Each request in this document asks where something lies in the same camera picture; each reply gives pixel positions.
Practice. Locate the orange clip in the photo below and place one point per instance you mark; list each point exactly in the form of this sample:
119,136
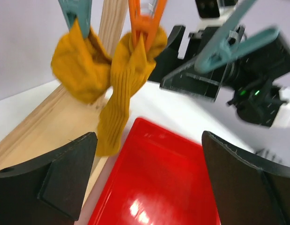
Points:
145,24

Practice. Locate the mustard sock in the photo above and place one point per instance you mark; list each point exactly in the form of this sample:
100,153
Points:
130,69
82,65

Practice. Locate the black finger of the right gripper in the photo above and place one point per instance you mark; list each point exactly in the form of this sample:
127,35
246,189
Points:
168,59

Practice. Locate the teal clip at end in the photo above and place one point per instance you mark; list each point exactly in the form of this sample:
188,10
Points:
218,52

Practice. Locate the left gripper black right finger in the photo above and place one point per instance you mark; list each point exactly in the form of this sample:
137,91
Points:
248,189

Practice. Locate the wooden hanger rack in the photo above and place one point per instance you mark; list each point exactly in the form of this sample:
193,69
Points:
60,118

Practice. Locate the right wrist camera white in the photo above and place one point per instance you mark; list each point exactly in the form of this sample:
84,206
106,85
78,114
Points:
214,12

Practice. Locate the red plastic tray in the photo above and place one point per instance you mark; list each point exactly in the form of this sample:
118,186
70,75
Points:
159,178

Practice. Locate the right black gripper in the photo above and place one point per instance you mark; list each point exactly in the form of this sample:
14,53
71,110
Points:
267,63

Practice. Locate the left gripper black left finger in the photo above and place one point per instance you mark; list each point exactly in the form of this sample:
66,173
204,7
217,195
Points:
48,189

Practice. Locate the teal clip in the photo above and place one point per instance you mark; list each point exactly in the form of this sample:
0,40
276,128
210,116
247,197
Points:
77,10
218,52

